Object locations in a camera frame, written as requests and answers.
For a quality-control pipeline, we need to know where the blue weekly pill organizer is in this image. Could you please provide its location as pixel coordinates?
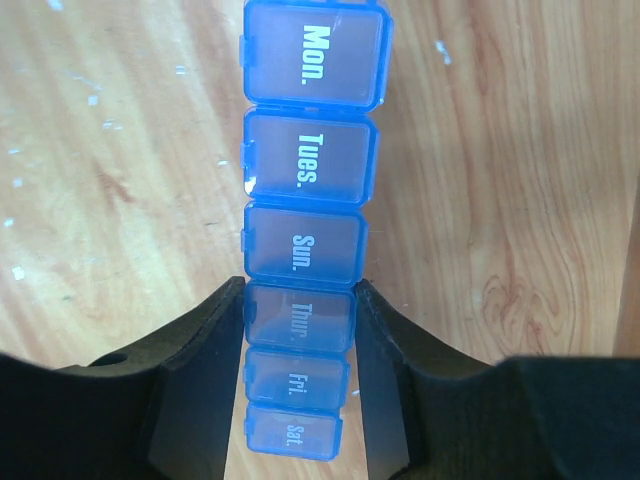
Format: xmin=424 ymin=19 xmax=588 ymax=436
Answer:
xmin=240 ymin=1 xmax=393 ymax=461

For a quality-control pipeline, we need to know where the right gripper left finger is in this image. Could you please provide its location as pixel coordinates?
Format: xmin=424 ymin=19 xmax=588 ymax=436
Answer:
xmin=1 ymin=277 xmax=245 ymax=479

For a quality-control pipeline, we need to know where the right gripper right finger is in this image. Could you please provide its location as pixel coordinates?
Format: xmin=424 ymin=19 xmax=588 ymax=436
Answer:
xmin=355 ymin=281 xmax=639 ymax=479

